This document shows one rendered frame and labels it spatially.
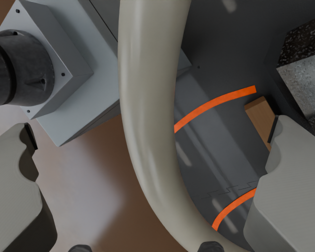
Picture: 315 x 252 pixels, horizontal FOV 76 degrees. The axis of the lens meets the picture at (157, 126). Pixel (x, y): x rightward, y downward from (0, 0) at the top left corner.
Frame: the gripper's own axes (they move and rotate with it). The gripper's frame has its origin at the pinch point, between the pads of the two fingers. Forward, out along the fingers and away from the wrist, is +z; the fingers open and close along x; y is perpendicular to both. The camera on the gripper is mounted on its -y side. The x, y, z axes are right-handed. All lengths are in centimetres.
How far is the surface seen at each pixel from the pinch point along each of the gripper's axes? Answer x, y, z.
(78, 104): -24, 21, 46
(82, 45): -20, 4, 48
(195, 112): 25, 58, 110
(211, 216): 40, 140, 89
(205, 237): 3.9, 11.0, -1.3
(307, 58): 42, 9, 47
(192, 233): 2.8, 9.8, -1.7
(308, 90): 46, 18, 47
